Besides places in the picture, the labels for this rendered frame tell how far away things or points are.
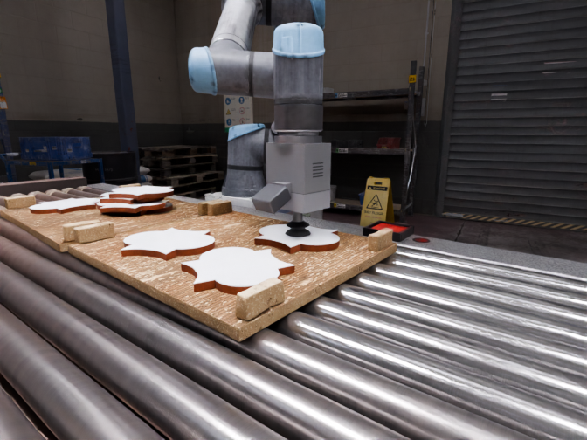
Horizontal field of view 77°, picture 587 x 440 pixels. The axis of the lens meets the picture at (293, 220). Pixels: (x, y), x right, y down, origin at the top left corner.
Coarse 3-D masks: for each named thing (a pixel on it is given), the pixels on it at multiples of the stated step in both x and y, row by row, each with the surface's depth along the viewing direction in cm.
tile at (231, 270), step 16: (208, 256) 51; (224, 256) 50; (240, 256) 50; (256, 256) 50; (272, 256) 50; (192, 272) 47; (208, 272) 45; (224, 272) 45; (240, 272) 45; (256, 272) 45; (272, 272) 45; (288, 272) 47; (208, 288) 43; (224, 288) 41; (240, 288) 41
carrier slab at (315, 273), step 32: (192, 224) 72; (224, 224) 72; (256, 224) 72; (96, 256) 54; (192, 256) 54; (288, 256) 54; (320, 256) 54; (352, 256) 54; (384, 256) 57; (160, 288) 43; (192, 288) 43; (288, 288) 43; (320, 288) 44; (224, 320) 36; (256, 320) 36
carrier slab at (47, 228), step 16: (96, 208) 88; (176, 208) 88; (192, 208) 88; (16, 224) 78; (32, 224) 72; (48, 224) 72; (128, 224) 72; (144, 224) 72; (160, 224) 73; (48, 240) 64; (64, 240) 62
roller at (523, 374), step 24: (312, 312) 43; (336, 312) 42; (360, 312) 41; (384, 336) 38; (408, 336) 37; (432, 336) 36; (456, 360) 34; (480, 360) 33; (504, 360) 32; (528, 360) 32; (528, 384) 30; (552, 384) 30; (576, 384) 29; (576, 408) 29
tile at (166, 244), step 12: (132, 240) 58; (144, 240) 58; (156, 240) 58; (168, 240) 58; (180, 240) 58; (192, 240) 58; (204, 240) 58; (132, 252) 54; (144, 252) 54; (156, 252) 53; (168, 252) 52; (180, 252) 54; (192, 252) 54
